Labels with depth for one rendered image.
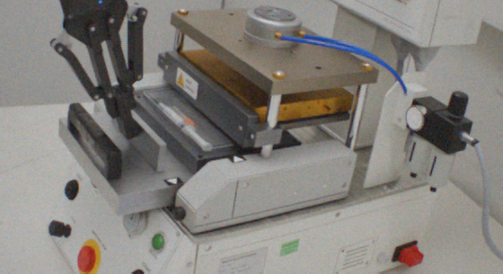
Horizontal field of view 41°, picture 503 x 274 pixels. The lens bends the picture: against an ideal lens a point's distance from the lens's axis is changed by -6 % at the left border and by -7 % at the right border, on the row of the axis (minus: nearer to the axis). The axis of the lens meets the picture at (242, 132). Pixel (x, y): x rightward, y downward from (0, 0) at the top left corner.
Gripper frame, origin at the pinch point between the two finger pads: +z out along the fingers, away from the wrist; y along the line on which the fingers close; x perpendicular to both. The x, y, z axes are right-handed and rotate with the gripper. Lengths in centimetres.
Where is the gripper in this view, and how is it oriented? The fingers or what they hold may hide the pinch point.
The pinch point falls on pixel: (122, 111)
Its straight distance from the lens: 94.0
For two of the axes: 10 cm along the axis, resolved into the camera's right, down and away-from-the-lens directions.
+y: -8.4, 4.2, -3.5
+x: 5.2, 4.4, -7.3
